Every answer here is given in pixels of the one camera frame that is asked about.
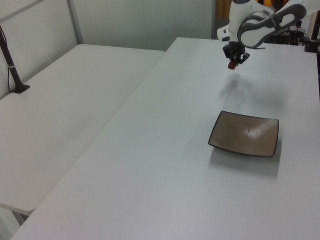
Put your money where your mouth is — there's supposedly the grey metal frame post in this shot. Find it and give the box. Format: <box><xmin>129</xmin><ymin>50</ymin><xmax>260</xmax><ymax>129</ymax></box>
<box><xmin>66</xmin><ymin>0</ymin><xmax>84</xmax><ymax>46</ymax></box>

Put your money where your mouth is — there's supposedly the square brown ceramic plate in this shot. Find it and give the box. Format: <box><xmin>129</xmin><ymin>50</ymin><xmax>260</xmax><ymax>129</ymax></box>
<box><xmin>207</xmin><ymin>110</ymin><xmax>280</xmax><ymax>158</ymax></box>

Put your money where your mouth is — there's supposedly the black clamp stand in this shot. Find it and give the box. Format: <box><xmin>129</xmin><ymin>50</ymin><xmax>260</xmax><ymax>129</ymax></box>
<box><xmin>303</xmin><ymin>14</ymin><xmax>320</xmax><ymax>53</ymax></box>

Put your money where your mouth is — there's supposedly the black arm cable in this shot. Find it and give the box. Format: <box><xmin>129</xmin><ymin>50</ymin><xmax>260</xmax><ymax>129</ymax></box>
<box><xmin>236</xmin><ymin>13</ymin><xmax>268</xmax><ymax>51</ymax></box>

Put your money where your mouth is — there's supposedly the orange background object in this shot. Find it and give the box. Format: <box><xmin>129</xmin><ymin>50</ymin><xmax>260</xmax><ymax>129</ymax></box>
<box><xmin>215</xmin><ymin>0</ymin><xmax>232</xmax><ymax>19</ymax></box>

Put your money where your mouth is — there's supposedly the black pole stand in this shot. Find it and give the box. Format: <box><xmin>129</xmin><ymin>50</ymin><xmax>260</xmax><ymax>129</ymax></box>
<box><xmin>0</xmin><ymin>24</ymin><xmax>31</xmax><ymax>95</ymax></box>

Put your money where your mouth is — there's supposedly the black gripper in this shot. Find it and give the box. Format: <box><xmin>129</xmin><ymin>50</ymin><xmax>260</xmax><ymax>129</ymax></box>
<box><xmin>222</xmin><ymin>41</ymin><xmax>250</xmax><ymax>67</ymax></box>

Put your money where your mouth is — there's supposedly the black electronics equipment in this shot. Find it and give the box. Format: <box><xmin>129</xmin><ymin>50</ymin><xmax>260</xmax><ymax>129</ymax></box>
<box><xmin>267</xmin><ymin>21</ymin><xmax>309</xmax><ymax>46</ymax></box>

